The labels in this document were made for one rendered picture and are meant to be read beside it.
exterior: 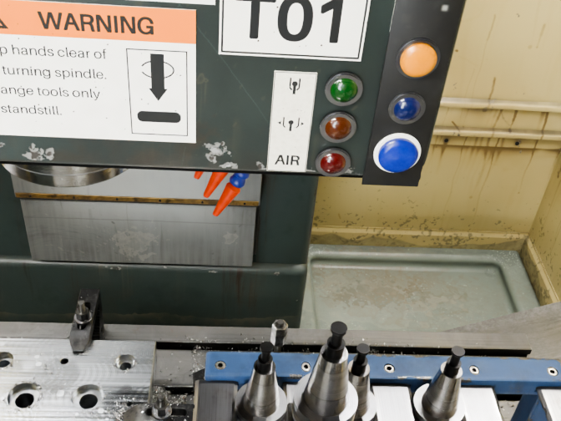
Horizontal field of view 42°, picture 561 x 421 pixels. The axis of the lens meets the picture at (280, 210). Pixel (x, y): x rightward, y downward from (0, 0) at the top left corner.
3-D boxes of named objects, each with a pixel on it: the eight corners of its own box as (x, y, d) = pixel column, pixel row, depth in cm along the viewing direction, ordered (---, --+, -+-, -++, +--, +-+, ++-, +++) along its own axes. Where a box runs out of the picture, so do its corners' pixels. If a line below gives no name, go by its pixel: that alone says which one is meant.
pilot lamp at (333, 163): (346, 177, 56) (349, 154, 55) (317, 175, 56) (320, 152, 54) (345, 172, 57) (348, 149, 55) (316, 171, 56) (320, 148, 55)
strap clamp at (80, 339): (93, 386, 126) (84, 329, 117) (73, 386, 126) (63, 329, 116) (104, 328, 136) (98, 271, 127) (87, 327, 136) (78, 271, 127)
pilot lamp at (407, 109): (419, 124, 53) (426, 98, 52) (390, 123, 53) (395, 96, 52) (418, 119, 54) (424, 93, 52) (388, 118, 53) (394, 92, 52)
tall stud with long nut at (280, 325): (282, 375, 131) (289, 327, 123) (267, 375, 131) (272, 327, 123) (282, 363, 133) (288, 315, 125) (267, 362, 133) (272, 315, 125)
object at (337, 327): (341, 344, 68) (346, 319, 65) (345, 359, 66) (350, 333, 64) (323, 346, 67) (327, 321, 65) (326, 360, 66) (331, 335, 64)
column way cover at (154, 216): (258, 271, 151) (275, 46, 118) (23, 265, 147) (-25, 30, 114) (257, 256, 155) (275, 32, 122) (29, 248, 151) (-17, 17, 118)
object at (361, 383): (364, 386, 91) (372, 351, 87) (373, 416, 87) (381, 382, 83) (330, 389, 90) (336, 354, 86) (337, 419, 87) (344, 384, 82)
